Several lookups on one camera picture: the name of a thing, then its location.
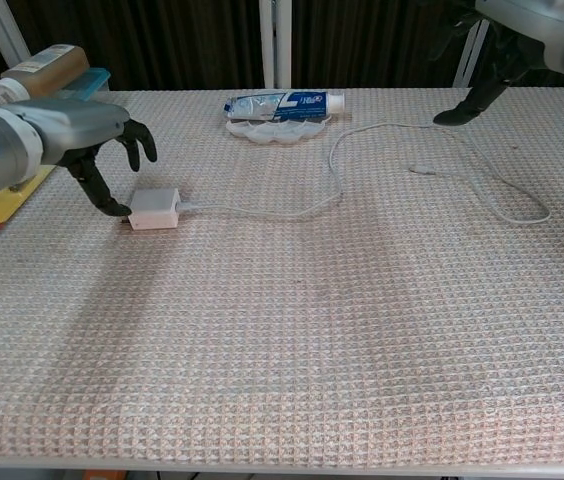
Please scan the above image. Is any white USB cable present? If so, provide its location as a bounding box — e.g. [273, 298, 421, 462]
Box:
[177, 122, 552, 225]

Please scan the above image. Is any aluminium frame post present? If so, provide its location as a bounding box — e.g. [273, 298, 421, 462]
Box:
[0, 0, 31, 66]
[258, 0, 293, 91]
[452, 0, 493, 89]

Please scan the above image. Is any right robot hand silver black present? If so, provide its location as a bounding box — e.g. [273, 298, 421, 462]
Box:
[434, 0, 564, 126]

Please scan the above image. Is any dark curtain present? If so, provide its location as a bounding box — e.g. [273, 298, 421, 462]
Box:
[0, 0, 564, 94]

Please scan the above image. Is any blue white toothpaste tube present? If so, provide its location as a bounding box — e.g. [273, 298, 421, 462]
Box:
[222, 90, 347, 123]

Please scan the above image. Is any brown bottle white cap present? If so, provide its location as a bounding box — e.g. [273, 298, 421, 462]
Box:
[0, 44, 91, 106]

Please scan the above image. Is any white USB charger block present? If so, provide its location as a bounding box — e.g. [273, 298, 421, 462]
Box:
[120, 187, 183, 231]

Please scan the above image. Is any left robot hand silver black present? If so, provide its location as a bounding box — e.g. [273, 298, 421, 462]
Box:
[9, 98, 158, 217]

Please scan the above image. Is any white flower-shaped dish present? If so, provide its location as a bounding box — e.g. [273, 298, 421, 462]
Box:
[225, 112, 336, 147]

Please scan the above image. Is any clear container teal lid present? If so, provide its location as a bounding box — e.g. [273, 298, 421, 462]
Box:
[56, 67, 112, 97]

